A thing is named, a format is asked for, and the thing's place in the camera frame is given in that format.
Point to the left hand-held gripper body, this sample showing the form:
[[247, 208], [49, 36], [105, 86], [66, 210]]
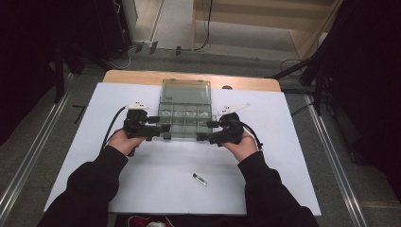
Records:
[[138, 124]]

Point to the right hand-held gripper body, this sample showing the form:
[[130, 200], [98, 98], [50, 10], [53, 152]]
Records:
[[229, 127]]

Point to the clear plastic compartment box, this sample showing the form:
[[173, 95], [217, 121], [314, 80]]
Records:
[[185, 110]]

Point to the small black marker pen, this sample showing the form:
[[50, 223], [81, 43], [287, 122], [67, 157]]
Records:
[[200, 179]]

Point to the person's left hand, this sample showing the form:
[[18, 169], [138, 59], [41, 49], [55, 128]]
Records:
[[124, 143]]

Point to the person's right hand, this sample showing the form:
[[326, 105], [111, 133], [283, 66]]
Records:
[[242, 148]]

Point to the white table cover sheet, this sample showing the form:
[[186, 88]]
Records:
[[176, 160]]

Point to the black stand with dark curtain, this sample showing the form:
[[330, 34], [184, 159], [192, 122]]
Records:
[[59, 75]]

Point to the red and white cloth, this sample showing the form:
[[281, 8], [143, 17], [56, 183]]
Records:
[[148, 222]]

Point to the black cabinet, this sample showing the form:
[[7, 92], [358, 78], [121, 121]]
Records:
[[112, 28]]

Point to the black tripod stand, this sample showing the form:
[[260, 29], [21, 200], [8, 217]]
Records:
[[317, 72]]

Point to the light wooden frame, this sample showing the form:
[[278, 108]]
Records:
[[252, 22]]

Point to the metal floor rail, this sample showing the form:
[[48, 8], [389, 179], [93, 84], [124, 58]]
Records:
[[340, 170], [28, 160]]

